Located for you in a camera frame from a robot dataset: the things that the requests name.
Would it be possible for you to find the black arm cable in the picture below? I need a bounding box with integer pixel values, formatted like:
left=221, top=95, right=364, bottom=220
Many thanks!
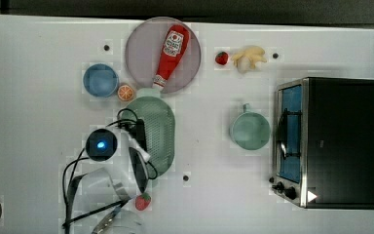
left=61, top=107, right=159, bottom=228

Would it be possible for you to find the strawberry toy near banana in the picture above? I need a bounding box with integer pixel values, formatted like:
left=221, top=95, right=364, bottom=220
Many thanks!
left=215, top=52, right=229, bottom=65

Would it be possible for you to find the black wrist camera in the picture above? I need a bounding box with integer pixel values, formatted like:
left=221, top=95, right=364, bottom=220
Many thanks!
left=133, top=119, right=147, bottom=150

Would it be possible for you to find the strawberry toy near front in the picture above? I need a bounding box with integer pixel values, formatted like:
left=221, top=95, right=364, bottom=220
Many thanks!
left=134, top=192, right=152, bottom=211

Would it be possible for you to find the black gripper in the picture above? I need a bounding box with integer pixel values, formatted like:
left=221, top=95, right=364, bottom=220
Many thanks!
left=130, top=148, right=149, bottom=193

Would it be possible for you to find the green oval strainer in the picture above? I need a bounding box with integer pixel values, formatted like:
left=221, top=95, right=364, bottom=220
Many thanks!
left=119, top=88, right=175, bottom=177

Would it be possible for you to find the blue bowl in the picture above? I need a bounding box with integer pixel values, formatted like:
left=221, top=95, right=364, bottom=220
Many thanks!
left=83, top=63, right=119, bottom=98

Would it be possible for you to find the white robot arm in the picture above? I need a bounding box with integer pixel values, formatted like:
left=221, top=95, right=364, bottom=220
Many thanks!
left=62, top=127, right=150, bottom=234

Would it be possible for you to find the grey round plate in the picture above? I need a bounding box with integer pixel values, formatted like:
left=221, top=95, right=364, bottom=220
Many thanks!
left=125, top=17, right=202, bottom=94

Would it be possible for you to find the yellow plush banana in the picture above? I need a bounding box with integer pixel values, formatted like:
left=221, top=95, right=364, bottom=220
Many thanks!
left=231, top=46, right=267, bottom=73

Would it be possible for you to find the green mug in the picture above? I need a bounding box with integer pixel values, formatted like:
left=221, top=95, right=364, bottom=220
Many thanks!
left=229, top=103, right=271, bottom=150

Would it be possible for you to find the orange slice toy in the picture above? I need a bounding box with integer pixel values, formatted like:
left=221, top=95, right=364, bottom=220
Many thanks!
left=117, top=85, right=135, bottom=101

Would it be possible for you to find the black toaster oven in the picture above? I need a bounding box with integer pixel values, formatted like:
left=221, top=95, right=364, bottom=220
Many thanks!
left=269, top=77, right=374, bottom=210

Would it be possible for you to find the red plush ketchup bottle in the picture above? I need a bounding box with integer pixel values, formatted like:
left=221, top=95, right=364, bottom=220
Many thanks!
left=152, top=24, right=190, bottom=91

